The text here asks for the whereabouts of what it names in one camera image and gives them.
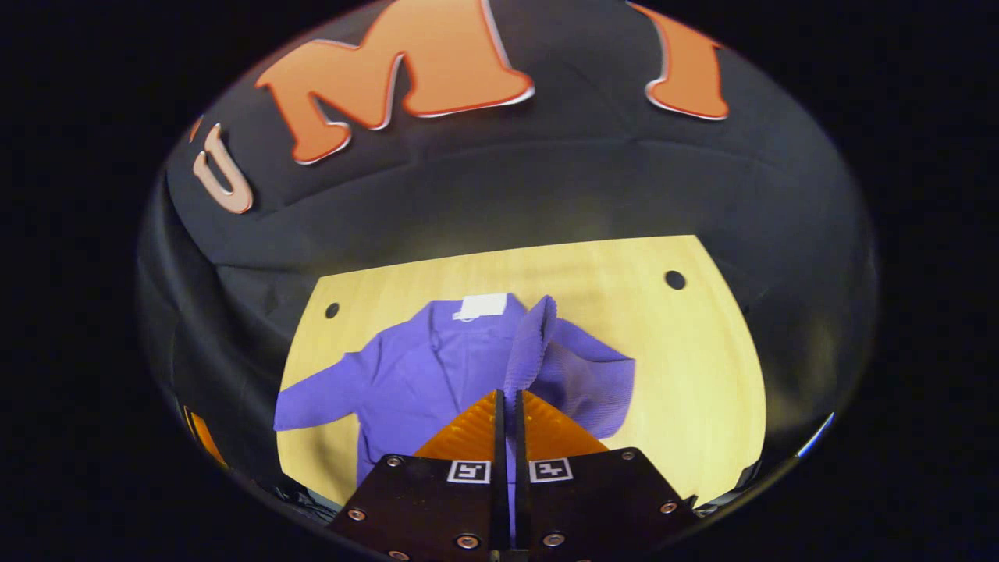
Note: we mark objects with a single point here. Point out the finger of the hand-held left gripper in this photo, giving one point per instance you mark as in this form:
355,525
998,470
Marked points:
204,439

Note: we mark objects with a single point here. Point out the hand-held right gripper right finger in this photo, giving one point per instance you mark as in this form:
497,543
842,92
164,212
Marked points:
521,499

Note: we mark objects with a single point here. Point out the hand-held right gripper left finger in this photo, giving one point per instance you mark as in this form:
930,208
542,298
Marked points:
499,499

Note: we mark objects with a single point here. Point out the purple shirt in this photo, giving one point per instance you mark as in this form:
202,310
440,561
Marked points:
421,375

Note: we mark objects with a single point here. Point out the black backdrop cloth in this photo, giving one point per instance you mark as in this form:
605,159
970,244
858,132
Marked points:
546,179

